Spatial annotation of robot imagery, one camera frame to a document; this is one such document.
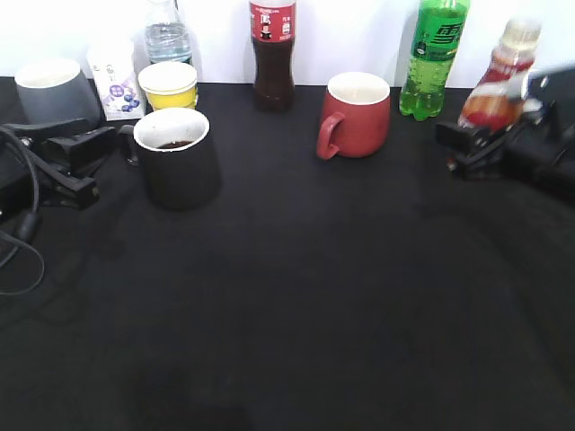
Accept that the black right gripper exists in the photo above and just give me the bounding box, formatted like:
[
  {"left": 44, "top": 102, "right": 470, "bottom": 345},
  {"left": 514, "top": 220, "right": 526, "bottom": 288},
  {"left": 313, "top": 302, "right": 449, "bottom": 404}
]
[{"left": 435, "top": 101, "right": 574, "bottom": 198}]

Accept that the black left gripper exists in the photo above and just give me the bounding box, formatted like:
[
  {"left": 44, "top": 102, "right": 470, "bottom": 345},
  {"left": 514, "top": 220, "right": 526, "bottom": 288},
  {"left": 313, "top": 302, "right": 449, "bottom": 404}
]
[{"left": 1, "top": 119, "right": 118, "bottom": 210}]

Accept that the Nescafe coffee bottle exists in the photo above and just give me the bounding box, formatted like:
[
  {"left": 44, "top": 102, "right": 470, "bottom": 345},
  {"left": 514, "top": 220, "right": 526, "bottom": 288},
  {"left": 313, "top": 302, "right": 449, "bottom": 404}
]
[{"left": 457, "top": 18, "right": 541, "bottom": 132}]

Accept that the black mug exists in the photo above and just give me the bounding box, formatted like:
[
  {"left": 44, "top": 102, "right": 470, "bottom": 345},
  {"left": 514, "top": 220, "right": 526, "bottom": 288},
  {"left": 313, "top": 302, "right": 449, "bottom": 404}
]
[{"left": 119, "top": 108, "right": 221, "bottom": 211}]

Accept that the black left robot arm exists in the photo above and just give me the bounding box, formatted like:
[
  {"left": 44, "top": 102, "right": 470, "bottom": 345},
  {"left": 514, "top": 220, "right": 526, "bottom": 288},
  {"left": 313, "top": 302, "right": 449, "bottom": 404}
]
[{"left": 1, "top": 119, "right": 118, "bottom": 219}]

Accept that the grey mug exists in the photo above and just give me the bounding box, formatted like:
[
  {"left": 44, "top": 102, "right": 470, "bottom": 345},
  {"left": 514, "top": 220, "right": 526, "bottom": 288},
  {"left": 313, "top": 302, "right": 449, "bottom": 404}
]
[{"left": 14, "top": 57, "right": 101, "bottom": 129}]

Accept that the red mug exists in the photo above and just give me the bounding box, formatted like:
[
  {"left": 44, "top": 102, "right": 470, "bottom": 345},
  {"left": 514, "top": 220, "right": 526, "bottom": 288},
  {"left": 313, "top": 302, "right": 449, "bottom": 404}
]
[{"left": 315, "top": 72, "right": 391, "bottom": 160}]

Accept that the green sprite bottle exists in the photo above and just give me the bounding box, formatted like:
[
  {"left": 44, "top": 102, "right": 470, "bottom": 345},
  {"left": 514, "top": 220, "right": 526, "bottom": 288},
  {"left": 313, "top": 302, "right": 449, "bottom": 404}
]
[{"left": 399, "top": 0, "right": 471, "bottom": 121}]

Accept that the white blueberry milk carton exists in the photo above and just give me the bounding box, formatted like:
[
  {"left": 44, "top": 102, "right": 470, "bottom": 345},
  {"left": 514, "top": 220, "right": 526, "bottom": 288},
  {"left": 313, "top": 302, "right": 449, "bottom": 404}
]
[{"left": 86, "top": 40, "right": 146, "bottom": 121}]

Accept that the yellow paper cup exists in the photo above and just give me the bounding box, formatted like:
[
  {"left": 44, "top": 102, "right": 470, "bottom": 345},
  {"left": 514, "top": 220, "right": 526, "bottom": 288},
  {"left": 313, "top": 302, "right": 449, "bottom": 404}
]
[{"left": 137, "top": 62, "right": 198, "bottom": 110}]

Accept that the clear water bottle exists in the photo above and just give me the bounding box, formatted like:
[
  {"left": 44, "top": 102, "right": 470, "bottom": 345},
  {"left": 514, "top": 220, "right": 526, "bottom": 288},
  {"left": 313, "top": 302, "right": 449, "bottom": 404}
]
[{"left": 144, "top": 0, "right": 192, "bottom": 65}]

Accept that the cola bottle red label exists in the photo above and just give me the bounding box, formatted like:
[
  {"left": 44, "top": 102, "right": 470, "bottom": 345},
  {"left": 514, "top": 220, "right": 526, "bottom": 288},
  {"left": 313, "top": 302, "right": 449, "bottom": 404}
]
[{"left": 249, "top": 0, "right": 296, "bottom": 112}]

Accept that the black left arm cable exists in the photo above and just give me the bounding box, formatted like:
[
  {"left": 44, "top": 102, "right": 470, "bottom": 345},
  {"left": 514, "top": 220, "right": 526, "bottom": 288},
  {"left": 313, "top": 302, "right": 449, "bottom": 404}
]
[{"left": 0, "top": 127, "right": 46, "bottom": 296}]

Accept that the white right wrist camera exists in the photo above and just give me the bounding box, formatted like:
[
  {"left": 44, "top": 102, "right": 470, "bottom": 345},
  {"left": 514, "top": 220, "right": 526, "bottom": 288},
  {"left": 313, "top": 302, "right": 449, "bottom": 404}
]
[{"left": 506, "top": 64, "right": 574, "bottom": 103}]

